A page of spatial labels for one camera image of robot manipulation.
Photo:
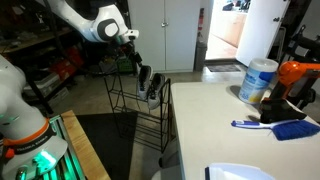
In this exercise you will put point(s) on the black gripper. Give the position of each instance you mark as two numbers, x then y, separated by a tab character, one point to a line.
134	53

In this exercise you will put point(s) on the grey sneaker with laces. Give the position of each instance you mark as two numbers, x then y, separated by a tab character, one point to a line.
145	83

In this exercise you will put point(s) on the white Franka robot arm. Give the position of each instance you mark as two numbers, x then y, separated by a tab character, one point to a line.
100	28

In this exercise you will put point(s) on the green plastic crate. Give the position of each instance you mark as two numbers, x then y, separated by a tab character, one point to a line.
123	65

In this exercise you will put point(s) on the white two-door cabinet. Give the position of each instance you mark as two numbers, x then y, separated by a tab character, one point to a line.
163	40

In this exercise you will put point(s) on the grey sneaker with white sole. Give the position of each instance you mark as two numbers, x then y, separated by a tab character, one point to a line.
156	93

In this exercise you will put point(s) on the grey trash bin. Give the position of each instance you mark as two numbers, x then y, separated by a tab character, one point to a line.
200	55

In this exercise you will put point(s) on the red bag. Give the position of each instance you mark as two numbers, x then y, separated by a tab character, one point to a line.
66	63

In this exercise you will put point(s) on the red fire extinguisher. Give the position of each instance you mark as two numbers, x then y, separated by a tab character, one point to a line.
201	18

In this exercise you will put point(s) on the grey door mat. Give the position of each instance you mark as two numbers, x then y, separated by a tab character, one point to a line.
223	68

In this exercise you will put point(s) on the black floor mat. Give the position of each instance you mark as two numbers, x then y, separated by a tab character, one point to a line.
100	140

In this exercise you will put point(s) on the wooden base board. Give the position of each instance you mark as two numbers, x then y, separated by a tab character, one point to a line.
83	146

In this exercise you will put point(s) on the cluttered metal shelving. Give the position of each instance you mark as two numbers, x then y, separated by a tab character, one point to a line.
40	40

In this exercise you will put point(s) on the white wipes canister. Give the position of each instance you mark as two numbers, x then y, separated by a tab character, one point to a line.
256	83

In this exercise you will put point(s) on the white open door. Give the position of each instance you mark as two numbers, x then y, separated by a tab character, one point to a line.
260	30

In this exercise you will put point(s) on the white folding table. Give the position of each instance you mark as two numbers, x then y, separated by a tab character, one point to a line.
233	150

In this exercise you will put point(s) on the orange power tool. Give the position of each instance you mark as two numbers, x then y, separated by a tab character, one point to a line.
293	71

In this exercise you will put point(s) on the blue hand brush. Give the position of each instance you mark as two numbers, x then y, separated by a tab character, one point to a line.
293	129

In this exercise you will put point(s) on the aluminium frame with green light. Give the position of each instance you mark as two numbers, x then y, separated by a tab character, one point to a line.
66	163

